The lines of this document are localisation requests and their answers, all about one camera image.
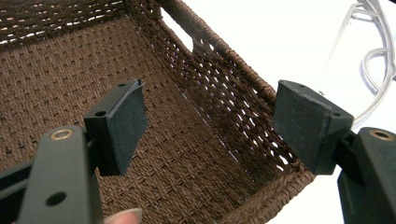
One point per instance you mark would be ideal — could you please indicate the brown woven basket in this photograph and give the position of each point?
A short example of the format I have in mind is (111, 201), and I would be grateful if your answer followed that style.
(174, 124)

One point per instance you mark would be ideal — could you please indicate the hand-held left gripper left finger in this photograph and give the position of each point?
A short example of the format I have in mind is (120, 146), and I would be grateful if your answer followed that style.
(120, 130)

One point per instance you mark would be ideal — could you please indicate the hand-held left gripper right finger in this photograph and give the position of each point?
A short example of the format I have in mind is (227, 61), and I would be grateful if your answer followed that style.
(306, 127)

